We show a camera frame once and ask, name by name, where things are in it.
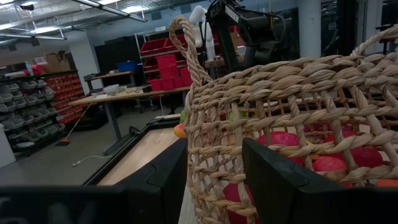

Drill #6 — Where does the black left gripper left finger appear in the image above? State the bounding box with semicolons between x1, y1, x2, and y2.
116;138;189;224

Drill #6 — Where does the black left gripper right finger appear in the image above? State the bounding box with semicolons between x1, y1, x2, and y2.
241;138;315;224

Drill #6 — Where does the red yellow peach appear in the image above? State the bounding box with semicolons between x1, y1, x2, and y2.
222;182;259;224

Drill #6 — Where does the dark red apple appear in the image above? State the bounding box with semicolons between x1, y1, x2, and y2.
257;130;307;166

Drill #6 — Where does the small red orange fruit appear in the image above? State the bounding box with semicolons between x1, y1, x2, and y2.
312;155;354;189

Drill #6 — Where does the green apple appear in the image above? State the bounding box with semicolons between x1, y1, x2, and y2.
228;111;248;121

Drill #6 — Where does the orange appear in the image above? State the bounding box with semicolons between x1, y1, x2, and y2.
374;178;398;189

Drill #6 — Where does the grey woven placemat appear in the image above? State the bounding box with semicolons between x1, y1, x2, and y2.
178;183;200;224

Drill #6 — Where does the small red apple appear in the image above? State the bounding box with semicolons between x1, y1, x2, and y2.
173;123;188;139

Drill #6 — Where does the long wooden table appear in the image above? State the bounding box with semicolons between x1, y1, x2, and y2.
67;85;191;156

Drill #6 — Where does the small red storage bin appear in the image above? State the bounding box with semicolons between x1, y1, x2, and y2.
160;77;175;91
148;78;163;92

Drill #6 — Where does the broom with red head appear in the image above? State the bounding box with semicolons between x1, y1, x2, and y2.
55;101;93;147

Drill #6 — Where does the clear plastic container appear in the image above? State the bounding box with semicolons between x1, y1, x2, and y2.
102;83;121;96

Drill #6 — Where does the medium red storage bin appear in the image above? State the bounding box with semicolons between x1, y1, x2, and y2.
178;67;193;88

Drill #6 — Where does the tall red storage bin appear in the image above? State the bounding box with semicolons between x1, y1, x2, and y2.
156;54;178;79

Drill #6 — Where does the wooden workbench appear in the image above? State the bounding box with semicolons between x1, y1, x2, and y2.
83;70;137;94

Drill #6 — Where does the blue storage bin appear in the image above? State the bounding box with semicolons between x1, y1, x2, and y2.
116;60;140;73

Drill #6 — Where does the rack of small red bins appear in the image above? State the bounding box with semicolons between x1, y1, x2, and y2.
43;73;86;125

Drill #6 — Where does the large red storage bin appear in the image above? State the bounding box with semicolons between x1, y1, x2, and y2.
140;38;168;56
164;34;189;52

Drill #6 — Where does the brown cardboard box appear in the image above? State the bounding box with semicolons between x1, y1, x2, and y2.
229;30;247;52

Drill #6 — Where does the rack of grey bins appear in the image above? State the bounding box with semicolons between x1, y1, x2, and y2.
0;70;67;156

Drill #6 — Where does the open cardboard box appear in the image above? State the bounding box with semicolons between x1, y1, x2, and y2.
44;50;72;73

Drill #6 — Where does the red plastic tub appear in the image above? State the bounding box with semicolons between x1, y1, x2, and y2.
30;63;45;77

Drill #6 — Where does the long ceiling light fixture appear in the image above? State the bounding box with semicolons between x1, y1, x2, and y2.
70;0;149;23

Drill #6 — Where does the ceiling light tube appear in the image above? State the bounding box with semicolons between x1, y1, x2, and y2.
0;32;68;40

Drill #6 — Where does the black aluminium table frame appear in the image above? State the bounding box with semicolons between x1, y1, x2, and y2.
83;118;187;187

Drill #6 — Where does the white power cable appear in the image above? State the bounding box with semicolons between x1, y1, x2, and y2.
72;154;113;167

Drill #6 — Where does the woven wicker basket with handles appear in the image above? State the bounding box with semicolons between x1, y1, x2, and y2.
169;15;398;224

